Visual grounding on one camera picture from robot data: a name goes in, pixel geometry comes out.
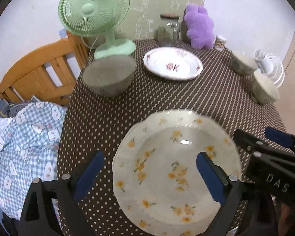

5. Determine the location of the large yellow floral plate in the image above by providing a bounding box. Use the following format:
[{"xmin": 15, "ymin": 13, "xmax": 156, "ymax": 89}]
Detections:
[{"xmin": 112, "ymin": 110, "xmax": 242, "ymax": 235}]

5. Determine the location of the red patterned white plate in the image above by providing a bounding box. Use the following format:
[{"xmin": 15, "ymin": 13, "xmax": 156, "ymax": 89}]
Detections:
[{"xmin": 143, "ymin": 47, "xmax": 204, "ymax": 81}]

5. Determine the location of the green ceramic bowl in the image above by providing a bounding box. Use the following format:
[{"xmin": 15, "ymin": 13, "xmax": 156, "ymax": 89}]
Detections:
[{"xmin": 82, "ymin": 55, "xmax": 136, "ymax": 97}]

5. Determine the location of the blue checkered cloth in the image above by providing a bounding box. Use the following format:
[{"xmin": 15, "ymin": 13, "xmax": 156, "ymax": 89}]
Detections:
[{"xmin": 0, "ymin": 102, "xmax": 66, "ymax": 219}]

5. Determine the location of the white standing fan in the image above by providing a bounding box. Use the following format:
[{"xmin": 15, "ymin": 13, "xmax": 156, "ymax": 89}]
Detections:
[{"xmin": 254, "ymin": 50, "xmax": 285, "ymax": 88}]

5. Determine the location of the cotton swab container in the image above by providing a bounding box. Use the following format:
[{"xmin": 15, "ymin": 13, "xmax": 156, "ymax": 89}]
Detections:
[{"xmin": 214, "ymin": 35, "xmax": 226, "ymax": 51}]

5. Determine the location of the purple plush toy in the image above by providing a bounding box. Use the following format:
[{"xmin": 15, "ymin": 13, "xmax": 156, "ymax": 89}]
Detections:
[{"xmin": 184, "ymin": 4, "xmax": 215, "ymax": 50}]

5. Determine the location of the wooden chair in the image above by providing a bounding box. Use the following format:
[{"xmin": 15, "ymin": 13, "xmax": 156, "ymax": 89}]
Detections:
[{"xmin": 0, "ymin": 31, "xmax": 89, "ymax": 105}]

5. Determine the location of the glass jar with lid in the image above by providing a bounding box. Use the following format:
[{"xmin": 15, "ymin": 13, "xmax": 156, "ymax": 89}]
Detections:
[{"xmin": 158, "ymin": 13, "xmax": 181, "ymax": 47}]

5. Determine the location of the green desk fan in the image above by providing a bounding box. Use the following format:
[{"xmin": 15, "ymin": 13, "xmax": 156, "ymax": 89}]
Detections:
[{"xmin": 58, "ymin": 0, "xmax": 136, "ymax": 59}]

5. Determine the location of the green patterned wall mat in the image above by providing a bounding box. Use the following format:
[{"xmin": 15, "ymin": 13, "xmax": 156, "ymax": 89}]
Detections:
[{"xmin": 115, "ymin": 0, "xmax": 205, "ymax": 40}]

